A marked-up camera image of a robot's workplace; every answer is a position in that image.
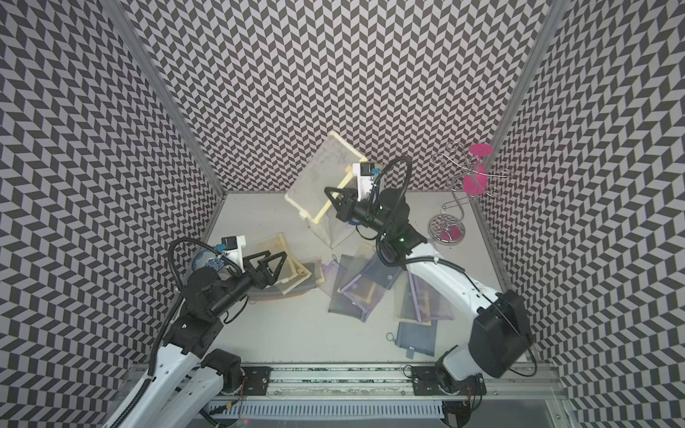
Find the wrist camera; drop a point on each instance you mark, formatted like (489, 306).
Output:
(231, 247)
(365, 174)

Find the small grey blue pouch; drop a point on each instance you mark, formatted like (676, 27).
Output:
(414, 339)

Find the right purple mesh pouch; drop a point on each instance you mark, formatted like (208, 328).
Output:
(428, 304)

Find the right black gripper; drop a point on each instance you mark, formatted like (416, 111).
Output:
(345, 209)

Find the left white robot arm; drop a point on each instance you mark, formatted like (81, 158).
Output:
(182, 342)

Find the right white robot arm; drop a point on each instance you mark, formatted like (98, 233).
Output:
(499, 327)

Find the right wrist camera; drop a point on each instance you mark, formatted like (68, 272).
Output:
(365, 174)

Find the grey mesh flat pouch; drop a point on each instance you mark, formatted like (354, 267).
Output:
(339, 304)

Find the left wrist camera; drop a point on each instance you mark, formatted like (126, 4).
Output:
(231, 247)

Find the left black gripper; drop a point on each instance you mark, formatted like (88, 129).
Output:
(268, 278)

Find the blue white ceramic bowl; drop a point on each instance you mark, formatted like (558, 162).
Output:
(207, 259)

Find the grey blue mesh pouch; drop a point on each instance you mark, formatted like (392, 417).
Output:
(380, 273)

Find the chrome wire stand pink discs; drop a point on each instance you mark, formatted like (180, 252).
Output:
(471, 181)

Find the white canvas bag blue handles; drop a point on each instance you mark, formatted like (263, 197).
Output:
(330, 230)

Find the purple mesh pencil pouch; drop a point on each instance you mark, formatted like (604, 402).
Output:
(363, 292)

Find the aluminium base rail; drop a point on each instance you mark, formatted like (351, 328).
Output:
(326, 392)

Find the large yellow trim mesh pouch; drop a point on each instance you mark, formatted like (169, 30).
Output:
(330, 166)

